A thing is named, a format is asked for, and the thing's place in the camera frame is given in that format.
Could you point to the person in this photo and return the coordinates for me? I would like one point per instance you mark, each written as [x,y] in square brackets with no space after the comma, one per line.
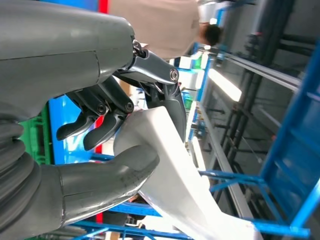
[155,23]

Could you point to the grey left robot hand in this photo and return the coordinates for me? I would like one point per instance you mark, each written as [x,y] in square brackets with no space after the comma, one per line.
[62,49]

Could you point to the blue red white sign board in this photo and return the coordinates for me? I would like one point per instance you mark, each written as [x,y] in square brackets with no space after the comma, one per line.
[65,145]

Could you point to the blue metal shelf rack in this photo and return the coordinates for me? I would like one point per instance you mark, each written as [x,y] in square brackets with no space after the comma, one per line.
[295,159]

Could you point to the green open plastic bin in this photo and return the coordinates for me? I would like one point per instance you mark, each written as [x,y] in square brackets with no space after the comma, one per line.
[35,139]

